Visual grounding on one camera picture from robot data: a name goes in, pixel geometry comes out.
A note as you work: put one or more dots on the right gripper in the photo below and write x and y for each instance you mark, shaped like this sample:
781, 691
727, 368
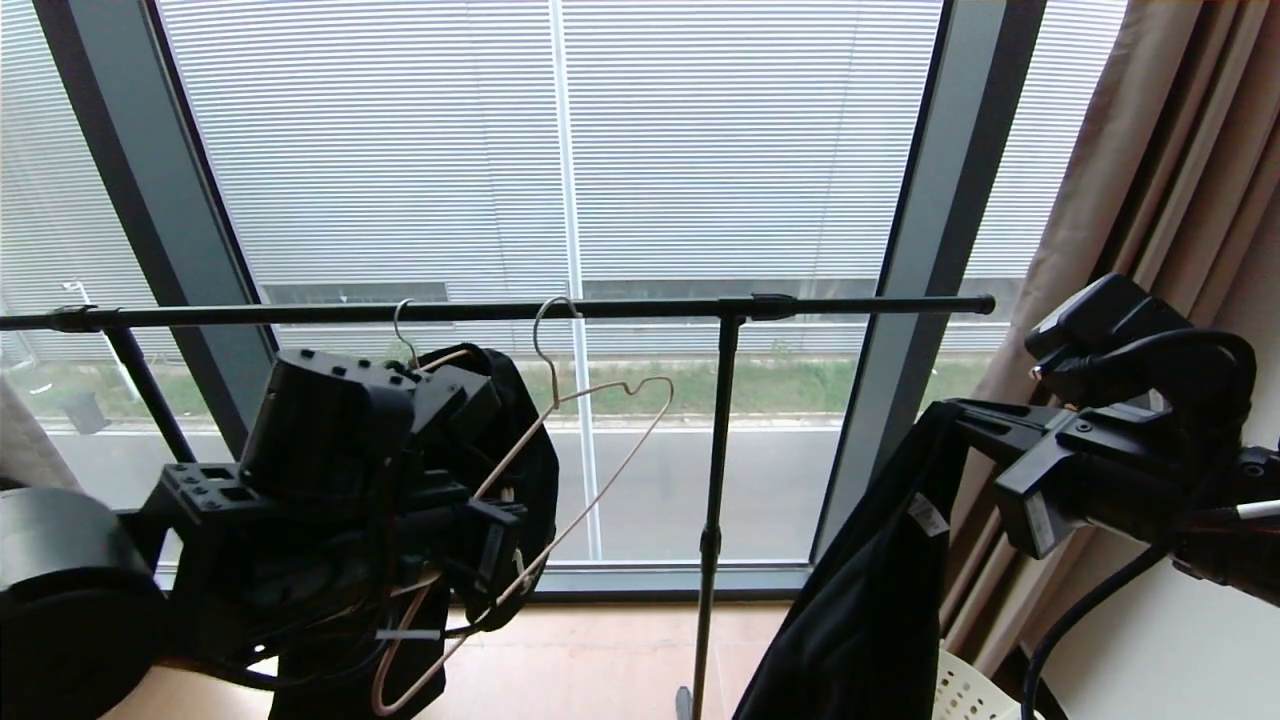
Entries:
1100, 470

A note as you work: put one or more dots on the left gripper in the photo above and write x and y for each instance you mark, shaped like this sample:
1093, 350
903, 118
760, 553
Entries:
435, 520

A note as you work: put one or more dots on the black garment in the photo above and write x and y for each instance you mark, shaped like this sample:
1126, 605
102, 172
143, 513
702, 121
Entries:
870, 600
530, 470

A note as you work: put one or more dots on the pink clothes hanger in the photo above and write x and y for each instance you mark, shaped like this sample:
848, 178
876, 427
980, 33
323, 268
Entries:
640, 440
400, 335

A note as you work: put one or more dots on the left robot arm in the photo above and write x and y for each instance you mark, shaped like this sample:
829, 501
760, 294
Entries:
80, 600

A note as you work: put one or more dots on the black clothes rack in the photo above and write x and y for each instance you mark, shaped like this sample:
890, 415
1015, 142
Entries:
850, 305

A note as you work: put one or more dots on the white laundry basket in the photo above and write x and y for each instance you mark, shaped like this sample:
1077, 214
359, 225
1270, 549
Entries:
970, 690

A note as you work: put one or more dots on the window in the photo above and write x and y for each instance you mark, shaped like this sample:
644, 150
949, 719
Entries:
940, 150

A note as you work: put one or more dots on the brown curtain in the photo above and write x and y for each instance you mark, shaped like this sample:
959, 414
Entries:
1130, 150
30, 450

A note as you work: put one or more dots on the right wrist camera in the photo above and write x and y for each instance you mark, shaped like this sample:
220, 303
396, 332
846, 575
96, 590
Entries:
1100, 310

